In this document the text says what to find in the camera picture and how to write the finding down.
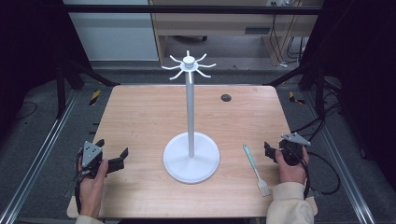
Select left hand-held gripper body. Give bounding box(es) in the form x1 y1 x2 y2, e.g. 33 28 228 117
80 140 109 179

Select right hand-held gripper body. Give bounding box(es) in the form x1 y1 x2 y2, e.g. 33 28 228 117
277 132 312 167

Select teal handled basting brush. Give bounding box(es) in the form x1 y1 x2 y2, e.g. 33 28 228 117
242 143 272 198

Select white hook stand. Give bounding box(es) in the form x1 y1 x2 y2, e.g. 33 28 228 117
161 49 221 185

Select person's right hand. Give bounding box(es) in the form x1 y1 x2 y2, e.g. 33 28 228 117
275 146 310 186

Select person's left hand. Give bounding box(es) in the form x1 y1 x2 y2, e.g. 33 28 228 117
78 158 110 219

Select yellow black floor marker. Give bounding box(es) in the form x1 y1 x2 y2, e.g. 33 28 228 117
288 91 306 105
89 89 102 106

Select white cabinet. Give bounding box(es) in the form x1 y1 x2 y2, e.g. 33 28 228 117
63 0 160 63

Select wooden desk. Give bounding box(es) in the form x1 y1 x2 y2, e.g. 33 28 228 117
148 0 325 67

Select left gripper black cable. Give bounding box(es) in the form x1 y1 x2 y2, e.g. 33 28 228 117
73 148 86 216

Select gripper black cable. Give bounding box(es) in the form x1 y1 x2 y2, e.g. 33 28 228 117
73 148 86 216
297 148 342 201

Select black floor cables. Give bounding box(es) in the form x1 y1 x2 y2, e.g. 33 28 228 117
290 101 342 143

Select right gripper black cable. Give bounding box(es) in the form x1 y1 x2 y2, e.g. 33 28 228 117
297 148 342 201

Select metal floor rail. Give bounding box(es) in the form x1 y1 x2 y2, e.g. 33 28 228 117
0 89 79 224
303 91 378 224

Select black frame strut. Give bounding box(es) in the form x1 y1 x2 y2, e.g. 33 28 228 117
267 60 326 120
55 59 120 119

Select hanging black desk cables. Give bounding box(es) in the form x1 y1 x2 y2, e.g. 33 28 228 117
269 13 307 69

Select black horizontal frame bar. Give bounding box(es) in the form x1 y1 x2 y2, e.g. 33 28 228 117
62 5 325 16

